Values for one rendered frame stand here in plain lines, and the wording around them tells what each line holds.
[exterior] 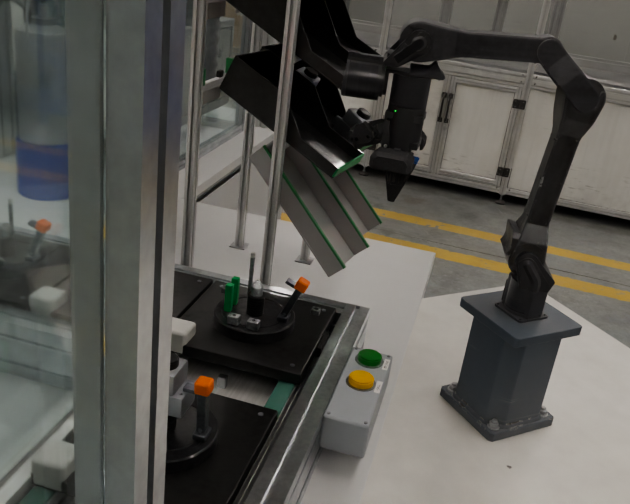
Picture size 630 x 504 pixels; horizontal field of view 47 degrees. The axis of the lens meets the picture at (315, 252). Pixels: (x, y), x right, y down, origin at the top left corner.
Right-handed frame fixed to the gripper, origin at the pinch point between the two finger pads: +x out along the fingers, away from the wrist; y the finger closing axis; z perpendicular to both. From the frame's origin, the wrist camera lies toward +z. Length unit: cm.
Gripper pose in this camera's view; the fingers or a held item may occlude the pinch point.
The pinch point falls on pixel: (394, 180)
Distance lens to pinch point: 116.9
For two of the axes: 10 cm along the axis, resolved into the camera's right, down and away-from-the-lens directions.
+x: -1.2, 9.1, 4.0
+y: -2.6, 3.6, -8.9
